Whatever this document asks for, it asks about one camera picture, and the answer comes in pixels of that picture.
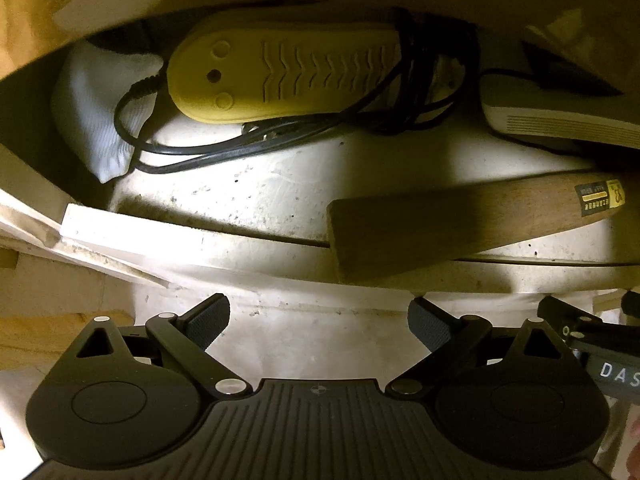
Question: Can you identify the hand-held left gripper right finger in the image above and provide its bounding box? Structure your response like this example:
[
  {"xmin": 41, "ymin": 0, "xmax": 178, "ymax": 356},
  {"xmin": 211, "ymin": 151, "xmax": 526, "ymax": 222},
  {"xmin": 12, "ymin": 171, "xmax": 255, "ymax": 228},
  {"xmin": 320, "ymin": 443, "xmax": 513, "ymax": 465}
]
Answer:
[{"xmin": 386, "ymin": 297, "xmax": 577, "ymax": 402}]

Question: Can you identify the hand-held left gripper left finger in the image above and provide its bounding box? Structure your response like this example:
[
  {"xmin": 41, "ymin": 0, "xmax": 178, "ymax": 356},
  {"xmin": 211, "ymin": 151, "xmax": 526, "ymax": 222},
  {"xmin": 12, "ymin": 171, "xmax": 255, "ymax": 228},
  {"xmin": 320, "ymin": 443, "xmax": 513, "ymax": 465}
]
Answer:
[{"xmin": 75, "ymin": 294, "xmax": 254, "ymax": 402}]

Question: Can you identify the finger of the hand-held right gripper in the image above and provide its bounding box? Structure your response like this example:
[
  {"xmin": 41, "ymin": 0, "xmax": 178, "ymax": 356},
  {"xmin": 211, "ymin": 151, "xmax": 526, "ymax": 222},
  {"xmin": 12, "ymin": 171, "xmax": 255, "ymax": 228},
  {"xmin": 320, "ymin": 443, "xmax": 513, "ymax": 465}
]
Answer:
[{"xmin": 539, "ymin": 295, "xmax": 603, "ymax": 335}]

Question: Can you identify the white drawer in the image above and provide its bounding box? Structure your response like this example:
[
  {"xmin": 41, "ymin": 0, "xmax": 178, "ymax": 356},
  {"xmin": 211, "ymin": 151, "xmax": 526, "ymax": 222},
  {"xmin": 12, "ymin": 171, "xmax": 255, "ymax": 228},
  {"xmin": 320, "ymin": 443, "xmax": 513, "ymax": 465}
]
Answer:
[{"xmin": 0, "ymin": 5, "xmax": 640, "ymax": 361}]

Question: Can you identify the white board strip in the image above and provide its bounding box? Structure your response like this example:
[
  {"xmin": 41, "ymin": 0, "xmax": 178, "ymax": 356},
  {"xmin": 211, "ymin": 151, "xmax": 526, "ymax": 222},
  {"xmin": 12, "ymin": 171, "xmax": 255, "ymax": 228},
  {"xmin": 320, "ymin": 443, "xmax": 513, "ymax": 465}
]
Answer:
[{"xmin": 59, "ymin": 204, "xmax": 333, "ymax": 288}]

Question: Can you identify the white vented device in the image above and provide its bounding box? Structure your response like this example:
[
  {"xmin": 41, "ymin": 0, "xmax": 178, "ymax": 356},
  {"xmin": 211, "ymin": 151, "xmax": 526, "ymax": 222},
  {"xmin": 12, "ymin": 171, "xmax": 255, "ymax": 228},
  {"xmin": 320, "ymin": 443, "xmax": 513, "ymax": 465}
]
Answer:
[{"xmin": 479, "ymin": 69, "xmax": 640, "ymax": 153}]

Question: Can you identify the white ribbed cloth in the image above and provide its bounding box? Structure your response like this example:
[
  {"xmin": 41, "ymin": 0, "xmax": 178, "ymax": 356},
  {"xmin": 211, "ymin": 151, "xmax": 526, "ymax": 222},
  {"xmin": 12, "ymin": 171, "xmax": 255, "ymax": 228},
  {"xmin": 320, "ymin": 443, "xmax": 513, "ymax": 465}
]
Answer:
[{"xmin": 50, "ymin": 40, "xmax": 166, "ymax": 185}]

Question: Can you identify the yellow shoe dryer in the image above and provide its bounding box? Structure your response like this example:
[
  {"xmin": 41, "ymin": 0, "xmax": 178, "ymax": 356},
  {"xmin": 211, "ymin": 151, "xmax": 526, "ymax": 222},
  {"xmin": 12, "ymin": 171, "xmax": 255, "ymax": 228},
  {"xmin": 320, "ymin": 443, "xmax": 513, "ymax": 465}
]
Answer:
[{"xmin": 162, "ymin": 7, "xmax": 453, "ymax": 123}]

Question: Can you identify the wooden hammer handle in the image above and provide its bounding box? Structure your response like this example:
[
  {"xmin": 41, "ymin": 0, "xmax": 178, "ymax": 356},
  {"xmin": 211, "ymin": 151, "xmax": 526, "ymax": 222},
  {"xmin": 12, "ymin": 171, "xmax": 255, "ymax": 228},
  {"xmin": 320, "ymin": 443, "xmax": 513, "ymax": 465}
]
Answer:
[{"xmin": 326, "ymin": 172, "xmax": 632, "ymax": 287}]

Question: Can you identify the black power cable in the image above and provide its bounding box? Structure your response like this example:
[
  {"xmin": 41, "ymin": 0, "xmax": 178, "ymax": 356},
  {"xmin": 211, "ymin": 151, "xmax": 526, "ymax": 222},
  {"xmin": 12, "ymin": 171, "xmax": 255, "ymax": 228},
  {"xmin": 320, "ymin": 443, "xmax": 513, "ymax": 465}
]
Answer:
[{"xmin": 114, "ymin": 7, "xmax": 481, "ymax": 176}]

